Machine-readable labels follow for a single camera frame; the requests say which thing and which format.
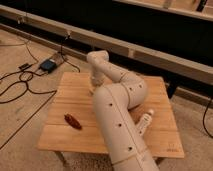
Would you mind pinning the wooden table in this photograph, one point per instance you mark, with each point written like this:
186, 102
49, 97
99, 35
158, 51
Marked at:
73, 97

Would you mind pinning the red-brown oblong object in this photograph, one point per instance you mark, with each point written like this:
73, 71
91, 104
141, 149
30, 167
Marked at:
72, 121

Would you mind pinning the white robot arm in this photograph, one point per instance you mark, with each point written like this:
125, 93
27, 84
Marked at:
117, 91

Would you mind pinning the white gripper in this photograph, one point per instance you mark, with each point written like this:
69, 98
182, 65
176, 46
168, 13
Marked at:
96, 80

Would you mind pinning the blue power adapter box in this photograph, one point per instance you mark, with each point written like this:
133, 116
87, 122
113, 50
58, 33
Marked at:
48, 65

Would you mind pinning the white plastic bottle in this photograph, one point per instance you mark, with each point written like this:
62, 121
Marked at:
144, 122

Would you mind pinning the small black connector box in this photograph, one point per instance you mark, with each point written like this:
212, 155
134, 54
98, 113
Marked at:
24, 66

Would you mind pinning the long wooden beam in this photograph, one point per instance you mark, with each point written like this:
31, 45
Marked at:
172, 63

